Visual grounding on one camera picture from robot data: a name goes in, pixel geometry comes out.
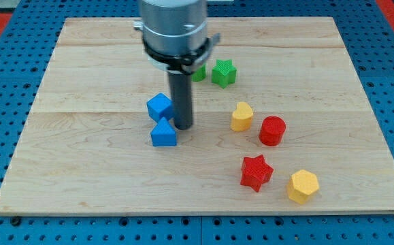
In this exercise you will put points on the green star block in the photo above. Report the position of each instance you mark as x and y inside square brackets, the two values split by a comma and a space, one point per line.
[224, 73]

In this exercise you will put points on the yellow heart block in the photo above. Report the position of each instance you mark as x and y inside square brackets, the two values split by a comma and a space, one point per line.
[242, 117]

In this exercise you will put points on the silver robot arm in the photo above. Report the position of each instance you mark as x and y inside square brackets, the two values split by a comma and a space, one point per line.
[175, 34]

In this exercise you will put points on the blue cube block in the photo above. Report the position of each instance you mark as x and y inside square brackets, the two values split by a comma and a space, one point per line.
[160, 106]

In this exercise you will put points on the red cylinder block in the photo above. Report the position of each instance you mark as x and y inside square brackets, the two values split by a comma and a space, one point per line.
[272, 130]

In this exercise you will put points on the red star block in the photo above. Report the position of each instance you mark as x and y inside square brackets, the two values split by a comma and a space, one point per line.
[255, 172]

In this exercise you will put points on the wooden board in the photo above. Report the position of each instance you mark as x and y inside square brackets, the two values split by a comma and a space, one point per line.
[85, 149]

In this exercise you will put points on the blue triangle block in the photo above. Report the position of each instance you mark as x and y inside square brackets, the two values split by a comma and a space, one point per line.
[163, 134]

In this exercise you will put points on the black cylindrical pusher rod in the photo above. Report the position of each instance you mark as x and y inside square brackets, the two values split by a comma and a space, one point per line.
[181, 97]

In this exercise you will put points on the green block behind rod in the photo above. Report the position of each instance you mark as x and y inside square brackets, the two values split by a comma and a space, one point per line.
[199, 74]

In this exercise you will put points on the yellow hexagon block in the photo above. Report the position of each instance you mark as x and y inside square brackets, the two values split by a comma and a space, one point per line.
[302, 186]

